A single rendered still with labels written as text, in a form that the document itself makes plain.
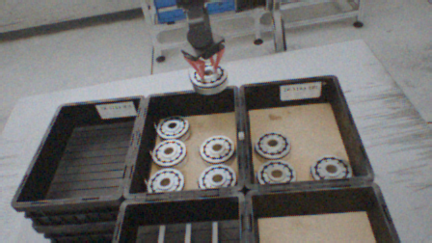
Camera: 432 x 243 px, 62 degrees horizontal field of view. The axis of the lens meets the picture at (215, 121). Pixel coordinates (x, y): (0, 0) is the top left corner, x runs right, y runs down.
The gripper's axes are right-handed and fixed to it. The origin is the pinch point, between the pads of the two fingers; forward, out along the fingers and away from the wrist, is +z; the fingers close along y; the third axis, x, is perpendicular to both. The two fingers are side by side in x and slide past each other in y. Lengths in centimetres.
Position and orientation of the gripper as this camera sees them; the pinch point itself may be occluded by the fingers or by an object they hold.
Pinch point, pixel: (207, 71)
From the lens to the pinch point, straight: 99.8
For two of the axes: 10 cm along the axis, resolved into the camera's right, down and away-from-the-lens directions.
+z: 1.5, 6.9, 7.0
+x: -6.8, -4.4, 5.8
